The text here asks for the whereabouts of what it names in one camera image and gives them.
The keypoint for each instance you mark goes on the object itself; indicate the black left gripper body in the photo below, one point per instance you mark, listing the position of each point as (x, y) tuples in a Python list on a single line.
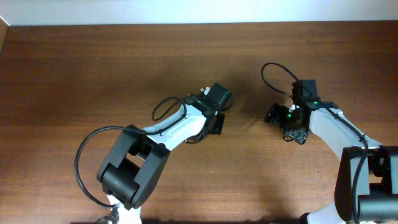
[(217, 128)]

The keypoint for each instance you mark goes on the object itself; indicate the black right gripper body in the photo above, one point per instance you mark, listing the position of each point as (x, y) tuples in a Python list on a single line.
[(285, 119)]

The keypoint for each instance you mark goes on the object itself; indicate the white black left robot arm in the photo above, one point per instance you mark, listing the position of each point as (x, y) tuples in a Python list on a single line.
[(134, 164)]

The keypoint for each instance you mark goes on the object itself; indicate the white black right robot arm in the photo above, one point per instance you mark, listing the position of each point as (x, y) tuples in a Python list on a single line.
[(366, 187)]

